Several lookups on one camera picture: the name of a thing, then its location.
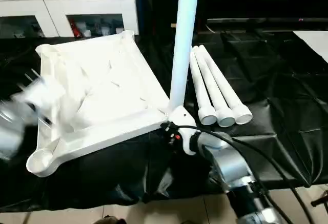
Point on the black folding table frame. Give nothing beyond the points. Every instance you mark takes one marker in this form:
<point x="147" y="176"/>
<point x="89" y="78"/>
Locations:
<point x="320" y="200"/>

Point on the white plastic table leg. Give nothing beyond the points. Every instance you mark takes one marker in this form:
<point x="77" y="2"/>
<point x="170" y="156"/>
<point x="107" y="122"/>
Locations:
<point x="217" y="93"/>
<point x="183" y="42"/>
<point x="202" y="93"/>
<point x="230" y="90"/>

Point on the white plastic table top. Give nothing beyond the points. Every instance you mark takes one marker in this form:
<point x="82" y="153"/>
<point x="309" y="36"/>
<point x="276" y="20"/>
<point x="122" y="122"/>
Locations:
<point x="102" y="80"/>

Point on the white cabinet with glass doors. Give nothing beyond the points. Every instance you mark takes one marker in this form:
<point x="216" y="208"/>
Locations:
<point x="77" y="6"/>

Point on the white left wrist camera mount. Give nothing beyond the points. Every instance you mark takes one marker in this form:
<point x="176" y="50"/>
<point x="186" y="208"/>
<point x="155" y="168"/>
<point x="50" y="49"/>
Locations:
<point x="43" y="96"/>

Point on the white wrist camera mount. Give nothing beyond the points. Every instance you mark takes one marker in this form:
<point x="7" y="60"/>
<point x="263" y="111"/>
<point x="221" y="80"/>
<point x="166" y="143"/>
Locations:
<point x="43" y="96"/>
<point x="184" y="121"/>

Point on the small tan tag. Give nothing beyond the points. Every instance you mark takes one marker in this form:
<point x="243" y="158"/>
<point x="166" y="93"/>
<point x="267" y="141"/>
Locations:
<point x="174" y="25"/>

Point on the white flat board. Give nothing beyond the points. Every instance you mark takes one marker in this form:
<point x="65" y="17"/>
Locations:
<point x="315" y="43"/>

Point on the black plastic mat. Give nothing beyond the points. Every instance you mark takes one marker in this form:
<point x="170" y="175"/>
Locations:
<point x="282" y="106"/>

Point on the black flat panel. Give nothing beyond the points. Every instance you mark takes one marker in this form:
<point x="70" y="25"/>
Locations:
<point x="256" y="22"/>

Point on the red bottle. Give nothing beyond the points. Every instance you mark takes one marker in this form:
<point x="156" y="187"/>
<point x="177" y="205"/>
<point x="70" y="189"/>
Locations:
<point x="74" y="29"/>

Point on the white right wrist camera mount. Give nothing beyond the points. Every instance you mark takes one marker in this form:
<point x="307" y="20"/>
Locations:
<point x="184" y="121"/>

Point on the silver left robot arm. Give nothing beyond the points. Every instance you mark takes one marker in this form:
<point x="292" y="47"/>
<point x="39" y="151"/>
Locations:
<point x="12" y="129"/>

